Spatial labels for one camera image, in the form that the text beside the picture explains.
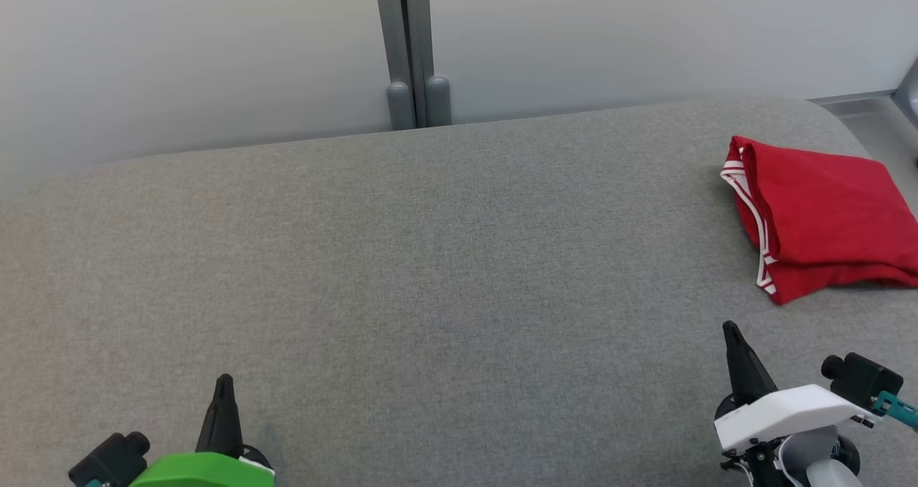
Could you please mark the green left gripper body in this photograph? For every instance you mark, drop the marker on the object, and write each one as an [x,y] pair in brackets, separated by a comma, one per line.
[201,473]

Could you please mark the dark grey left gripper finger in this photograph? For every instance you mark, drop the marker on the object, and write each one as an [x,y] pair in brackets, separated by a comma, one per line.
[222,422]

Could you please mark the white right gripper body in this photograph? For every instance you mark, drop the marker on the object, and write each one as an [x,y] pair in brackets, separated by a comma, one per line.
[782,412]

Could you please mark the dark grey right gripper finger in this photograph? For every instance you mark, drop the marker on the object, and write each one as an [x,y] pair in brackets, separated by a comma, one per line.
[746,379]

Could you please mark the red and white jersey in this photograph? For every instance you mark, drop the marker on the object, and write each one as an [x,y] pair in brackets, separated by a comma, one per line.
[825,200]

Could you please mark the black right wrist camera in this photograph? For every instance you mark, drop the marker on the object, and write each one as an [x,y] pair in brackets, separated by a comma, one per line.
[860,379]

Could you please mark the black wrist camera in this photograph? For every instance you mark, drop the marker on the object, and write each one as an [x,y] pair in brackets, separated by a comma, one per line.
[860,379]
[107,462]

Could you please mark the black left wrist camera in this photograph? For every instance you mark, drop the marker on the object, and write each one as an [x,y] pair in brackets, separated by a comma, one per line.
[107,462]

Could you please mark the teal right camera connector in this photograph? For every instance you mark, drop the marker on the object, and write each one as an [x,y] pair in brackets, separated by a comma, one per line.
[896,407]

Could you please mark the grey metal frame leg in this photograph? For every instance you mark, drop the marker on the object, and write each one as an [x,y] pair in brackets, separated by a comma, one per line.
[909,92]

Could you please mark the grey cylinder post foot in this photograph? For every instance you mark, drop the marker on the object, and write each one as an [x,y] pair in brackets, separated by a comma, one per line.
[438,103]
[401,107]

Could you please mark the grey partition post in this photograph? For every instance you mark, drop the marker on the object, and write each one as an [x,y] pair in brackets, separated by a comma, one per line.
[403,28]

